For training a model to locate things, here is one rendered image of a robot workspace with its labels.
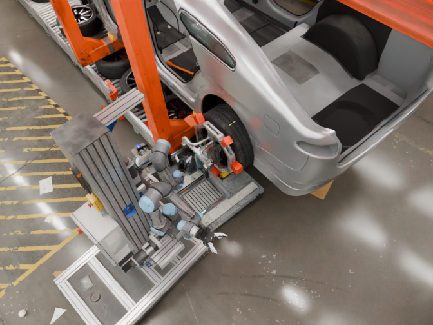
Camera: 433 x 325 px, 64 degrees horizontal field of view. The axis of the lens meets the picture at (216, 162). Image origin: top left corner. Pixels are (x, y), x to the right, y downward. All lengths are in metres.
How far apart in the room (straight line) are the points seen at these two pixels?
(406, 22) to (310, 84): 2.83
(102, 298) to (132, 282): 0.30
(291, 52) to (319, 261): 2.24
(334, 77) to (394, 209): 1.59
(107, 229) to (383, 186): 3.08
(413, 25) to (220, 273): 3.07
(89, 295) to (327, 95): 3.03
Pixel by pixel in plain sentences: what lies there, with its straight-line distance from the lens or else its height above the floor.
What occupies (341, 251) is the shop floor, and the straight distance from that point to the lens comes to 3.91.
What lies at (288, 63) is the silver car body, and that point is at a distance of 3.93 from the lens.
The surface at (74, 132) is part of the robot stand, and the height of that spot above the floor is 2.03.
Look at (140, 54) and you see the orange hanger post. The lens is 2.89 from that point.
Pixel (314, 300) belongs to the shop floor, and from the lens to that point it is 3.69.
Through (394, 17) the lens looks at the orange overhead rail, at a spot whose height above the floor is 3.00.
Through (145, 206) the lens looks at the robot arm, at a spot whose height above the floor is 1.42.
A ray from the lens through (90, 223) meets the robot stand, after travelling 2.73.
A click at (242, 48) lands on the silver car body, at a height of 1.83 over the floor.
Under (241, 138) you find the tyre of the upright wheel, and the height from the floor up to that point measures 1.08.
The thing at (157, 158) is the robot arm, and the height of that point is 1.34.
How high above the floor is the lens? 3.51
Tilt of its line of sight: 55 degrees down
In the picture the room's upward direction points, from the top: 5 degrees counter-clockwise
